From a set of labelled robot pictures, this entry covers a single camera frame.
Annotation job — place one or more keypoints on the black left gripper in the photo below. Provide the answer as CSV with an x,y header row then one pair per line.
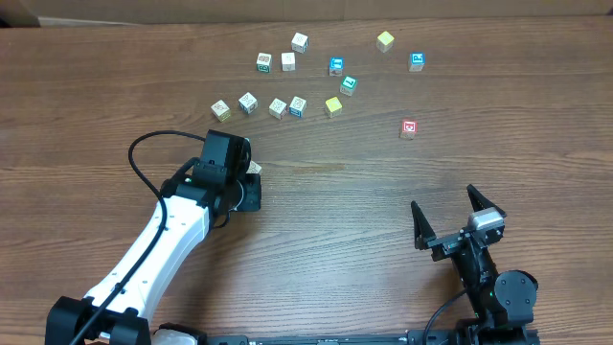
x,y
252,193

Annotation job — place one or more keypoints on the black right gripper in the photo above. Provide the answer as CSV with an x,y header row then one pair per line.
x,y
453,240

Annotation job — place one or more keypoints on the white I wooden block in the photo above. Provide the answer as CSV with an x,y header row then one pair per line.
x,y
254,167

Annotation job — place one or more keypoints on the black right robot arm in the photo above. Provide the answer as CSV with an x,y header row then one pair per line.
x,y
503,302

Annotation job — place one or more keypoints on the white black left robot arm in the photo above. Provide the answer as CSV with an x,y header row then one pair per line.
x,y
199,197

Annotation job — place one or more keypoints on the red P wooden block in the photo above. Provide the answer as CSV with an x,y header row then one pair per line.
x,y
277,108

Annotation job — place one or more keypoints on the yellow S wooden block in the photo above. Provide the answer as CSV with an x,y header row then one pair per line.
x,y
221,110

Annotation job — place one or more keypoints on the red-top C wooden block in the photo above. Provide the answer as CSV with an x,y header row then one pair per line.
x,y
408,129

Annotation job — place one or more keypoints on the blue-sided white wooden block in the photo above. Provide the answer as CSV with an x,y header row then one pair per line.
x,y
248,103

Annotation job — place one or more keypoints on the blue B wooden block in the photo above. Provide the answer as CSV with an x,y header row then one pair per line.
x,y
297,106

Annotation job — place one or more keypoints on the yellow-top face wooden block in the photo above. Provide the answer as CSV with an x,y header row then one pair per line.
x,y
333,107

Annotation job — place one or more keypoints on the green B wooden block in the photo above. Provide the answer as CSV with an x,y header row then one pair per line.
x,y
264,62

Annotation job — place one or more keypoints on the red-sided white wooden block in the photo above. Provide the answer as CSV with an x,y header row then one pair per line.
x,y
288,62

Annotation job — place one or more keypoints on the green-top L wooden block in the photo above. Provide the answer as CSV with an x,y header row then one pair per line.
x,y
348,85

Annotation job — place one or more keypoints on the blue-top P wooden block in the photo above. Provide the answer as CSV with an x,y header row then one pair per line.
x,y
416,62

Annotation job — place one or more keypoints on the teal J wooden block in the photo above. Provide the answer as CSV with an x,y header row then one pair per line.
x,y
299,43

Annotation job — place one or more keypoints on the plain yellow-top wooden block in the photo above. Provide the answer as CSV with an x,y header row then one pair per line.
x,y
384,42

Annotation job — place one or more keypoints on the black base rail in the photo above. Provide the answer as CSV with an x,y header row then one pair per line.
x,y
335,340

